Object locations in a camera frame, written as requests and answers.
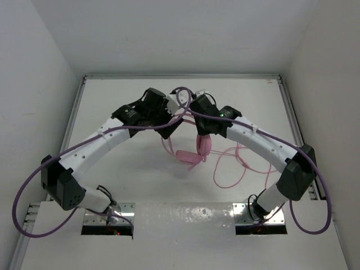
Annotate pink headphones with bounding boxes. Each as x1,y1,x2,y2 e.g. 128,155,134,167
175,134,212,170

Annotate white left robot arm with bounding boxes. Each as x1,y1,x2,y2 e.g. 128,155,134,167
41,88,188,213

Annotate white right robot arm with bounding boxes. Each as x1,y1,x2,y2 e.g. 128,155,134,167
190,93,316,220

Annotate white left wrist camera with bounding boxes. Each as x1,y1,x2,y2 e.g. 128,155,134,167
165,94,180,115

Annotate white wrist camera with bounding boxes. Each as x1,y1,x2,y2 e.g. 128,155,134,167
165,94,180,115
195,89,207,97

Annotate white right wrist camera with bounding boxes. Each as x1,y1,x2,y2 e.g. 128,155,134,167
195,89,207,97

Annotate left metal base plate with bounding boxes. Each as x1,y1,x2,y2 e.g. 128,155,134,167
83,202,135,227

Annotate metal base plate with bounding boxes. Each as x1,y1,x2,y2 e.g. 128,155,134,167
232,202,286,227
83,202,135,227

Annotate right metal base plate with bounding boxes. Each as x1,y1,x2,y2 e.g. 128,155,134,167
232,202,286,227

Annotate aluminium table frame rail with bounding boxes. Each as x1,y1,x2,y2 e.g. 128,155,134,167
8,73,321,270

